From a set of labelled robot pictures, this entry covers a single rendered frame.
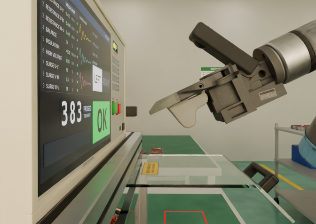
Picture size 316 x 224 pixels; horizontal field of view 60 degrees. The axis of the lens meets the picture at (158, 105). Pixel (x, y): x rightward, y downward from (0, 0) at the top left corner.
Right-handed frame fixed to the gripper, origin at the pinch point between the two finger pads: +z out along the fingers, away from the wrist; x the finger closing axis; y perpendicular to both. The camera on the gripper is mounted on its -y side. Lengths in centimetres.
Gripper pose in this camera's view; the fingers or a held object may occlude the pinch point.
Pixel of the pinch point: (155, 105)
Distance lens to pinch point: 45.1
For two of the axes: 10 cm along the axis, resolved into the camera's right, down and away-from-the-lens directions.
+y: 4.2, 9.1, 0.1
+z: -9.1, 4.2, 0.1
